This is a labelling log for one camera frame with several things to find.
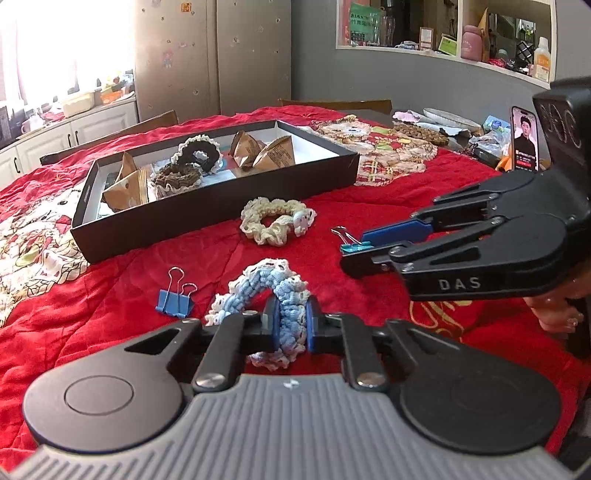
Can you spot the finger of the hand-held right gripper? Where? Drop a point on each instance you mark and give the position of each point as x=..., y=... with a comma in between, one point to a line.
x=364, y=265
x=397, y=232

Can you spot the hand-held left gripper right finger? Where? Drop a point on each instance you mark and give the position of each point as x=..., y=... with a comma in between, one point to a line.
x=314, y=325

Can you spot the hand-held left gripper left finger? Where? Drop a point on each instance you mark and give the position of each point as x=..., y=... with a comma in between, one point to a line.
x=273, y=323

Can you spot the teal binder clip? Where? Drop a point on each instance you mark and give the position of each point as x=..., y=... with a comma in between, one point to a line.
x=353, y=248

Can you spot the blue and white crochet scrunchie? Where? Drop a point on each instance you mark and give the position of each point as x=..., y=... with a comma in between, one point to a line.
x=286, y=295

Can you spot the blue binder clip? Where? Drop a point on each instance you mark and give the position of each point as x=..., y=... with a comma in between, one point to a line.
x=171, y=302

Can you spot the black cardboard box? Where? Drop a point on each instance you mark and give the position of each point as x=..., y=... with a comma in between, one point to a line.
x=207, y=217

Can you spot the brown pyramid paper packet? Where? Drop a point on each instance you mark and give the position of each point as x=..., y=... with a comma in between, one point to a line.
x=277, y=154
x=244, y=150
x=127, y=194
x=127, y=166

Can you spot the black scrunchie with cream lace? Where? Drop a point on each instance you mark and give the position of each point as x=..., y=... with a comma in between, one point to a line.
x=206, y=154

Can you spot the person's right hand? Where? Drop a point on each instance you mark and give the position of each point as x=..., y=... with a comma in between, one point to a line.
x=554, y=314

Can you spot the brown woven mat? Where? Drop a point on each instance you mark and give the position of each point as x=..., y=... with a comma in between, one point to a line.
x=420, y=134

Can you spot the cream crochet scrunchie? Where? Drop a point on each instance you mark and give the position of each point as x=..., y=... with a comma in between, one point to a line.
x=258, y=208

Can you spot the smartphone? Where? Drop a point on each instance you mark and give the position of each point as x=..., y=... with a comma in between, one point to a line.
x=524, y=138

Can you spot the teal snack bag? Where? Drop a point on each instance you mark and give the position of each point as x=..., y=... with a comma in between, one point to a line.
x=496, y=127

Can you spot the red printed blanket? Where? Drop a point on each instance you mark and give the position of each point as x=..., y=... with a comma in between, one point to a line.
x=115, y=295

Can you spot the brown crochet scrunchie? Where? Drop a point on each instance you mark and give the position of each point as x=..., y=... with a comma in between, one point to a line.
x=178, y=175

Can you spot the pink bottle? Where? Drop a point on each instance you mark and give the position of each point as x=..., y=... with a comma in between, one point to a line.
x=471, y=44

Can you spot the white bottle with orange label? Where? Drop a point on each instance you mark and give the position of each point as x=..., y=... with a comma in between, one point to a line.
x=542, y=62

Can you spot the green box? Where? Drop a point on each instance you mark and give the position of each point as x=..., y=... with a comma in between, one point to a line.
x=364, y=23

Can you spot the dark wooden chair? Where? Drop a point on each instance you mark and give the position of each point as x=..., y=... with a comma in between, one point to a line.
x=138, y=127

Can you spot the white kitchen cabinet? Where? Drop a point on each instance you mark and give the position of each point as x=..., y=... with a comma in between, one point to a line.
x=106, y=120

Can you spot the grey refrigerator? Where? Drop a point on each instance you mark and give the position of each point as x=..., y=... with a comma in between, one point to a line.
x=184, y=60

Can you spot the orange box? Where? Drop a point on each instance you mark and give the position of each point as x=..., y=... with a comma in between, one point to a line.
x=111, y=96

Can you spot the cream plastic container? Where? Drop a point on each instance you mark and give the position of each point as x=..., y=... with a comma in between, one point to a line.
x=78, y=104

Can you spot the white mug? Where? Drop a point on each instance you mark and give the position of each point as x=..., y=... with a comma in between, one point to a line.
x=31, y=125

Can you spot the black microwave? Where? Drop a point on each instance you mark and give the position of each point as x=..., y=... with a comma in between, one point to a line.
x=4, y=123

